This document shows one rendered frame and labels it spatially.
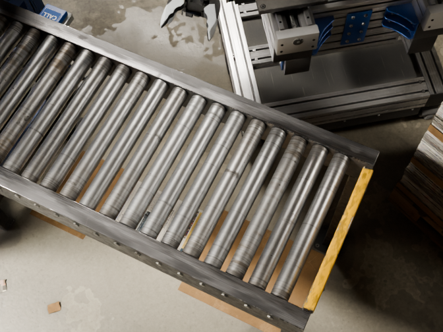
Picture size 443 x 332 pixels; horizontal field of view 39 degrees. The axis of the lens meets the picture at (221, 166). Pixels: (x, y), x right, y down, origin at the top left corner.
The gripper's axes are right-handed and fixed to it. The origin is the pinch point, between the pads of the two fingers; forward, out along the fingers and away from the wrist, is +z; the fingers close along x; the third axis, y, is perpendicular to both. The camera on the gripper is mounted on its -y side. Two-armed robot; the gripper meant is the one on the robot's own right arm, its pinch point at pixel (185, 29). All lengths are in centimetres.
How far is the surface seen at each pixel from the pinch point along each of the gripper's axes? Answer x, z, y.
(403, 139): -84, -53, 115
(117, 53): 26, -17, 47
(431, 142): -78, -23, 58
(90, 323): 19, 54, 126
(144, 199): 3, 27, 44
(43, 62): 47, -9, 51
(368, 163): -55, 1, 38
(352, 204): -52, 15, 36
